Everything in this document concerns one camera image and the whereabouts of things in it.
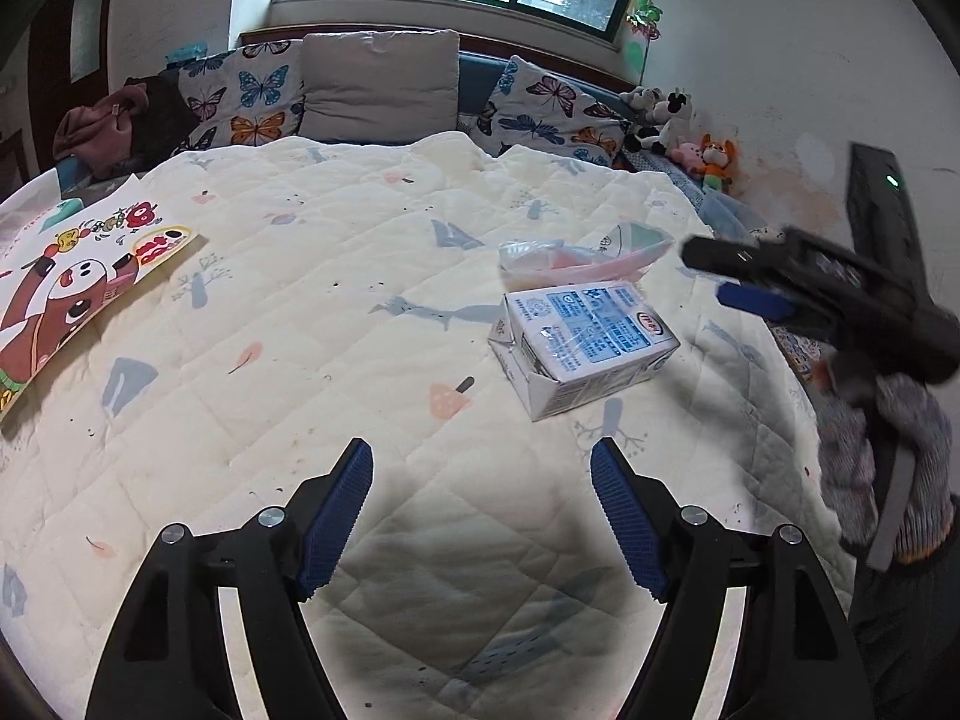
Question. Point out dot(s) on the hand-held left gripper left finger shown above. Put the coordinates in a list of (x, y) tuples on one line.
[(337, 517)]

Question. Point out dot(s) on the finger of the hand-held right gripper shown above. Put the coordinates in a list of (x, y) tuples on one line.
[(757, 301), (742, 259)]

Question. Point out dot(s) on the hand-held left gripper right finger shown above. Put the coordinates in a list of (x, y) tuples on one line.
[(626, 517)]

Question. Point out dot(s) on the clear plastic bag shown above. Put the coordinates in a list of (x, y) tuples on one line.
[(577, 259)]

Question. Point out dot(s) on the blue and white milk carton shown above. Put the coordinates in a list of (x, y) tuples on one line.
[(577, 345)]

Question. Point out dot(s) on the person's right forearm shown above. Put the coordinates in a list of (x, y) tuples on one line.
[(851, 457)]

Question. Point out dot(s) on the clear plastic storage bin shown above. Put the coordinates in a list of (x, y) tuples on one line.
[(735, 214)]

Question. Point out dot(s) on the orange fox plush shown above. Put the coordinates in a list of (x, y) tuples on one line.
[(716, 163)]

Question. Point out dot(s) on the pink plush toy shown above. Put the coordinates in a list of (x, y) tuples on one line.
[(686, 159)]

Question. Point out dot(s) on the grey patterned cloth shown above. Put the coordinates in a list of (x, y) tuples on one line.
[(664, 172)]

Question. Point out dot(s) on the black and white cow plush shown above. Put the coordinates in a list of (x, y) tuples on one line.
[(660, 116)]

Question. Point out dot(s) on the cream quilted blanket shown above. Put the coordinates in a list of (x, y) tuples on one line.
[(337, 300)]

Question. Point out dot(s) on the butterfly print pillow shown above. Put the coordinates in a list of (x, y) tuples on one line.
[(244, 101), (555, 116)]

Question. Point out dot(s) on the person's dark clothing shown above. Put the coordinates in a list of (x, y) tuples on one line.
[(907, 637)]

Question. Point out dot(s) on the cartoon picture sheet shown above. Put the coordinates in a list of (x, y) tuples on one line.
[(67, 292)]

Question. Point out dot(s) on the grey cushion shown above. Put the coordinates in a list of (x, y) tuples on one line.
[(379, 86)]

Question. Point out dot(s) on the pink clothing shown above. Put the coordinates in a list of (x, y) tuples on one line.
[(97, 127)]

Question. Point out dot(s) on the small teal box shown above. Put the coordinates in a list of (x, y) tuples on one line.
[(185, 54)]

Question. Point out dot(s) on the dark wooden door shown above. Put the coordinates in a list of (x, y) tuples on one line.
[(75, 15)]

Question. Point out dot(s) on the paper flower wall decoration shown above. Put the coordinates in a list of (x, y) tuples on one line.
[(643, 19)]

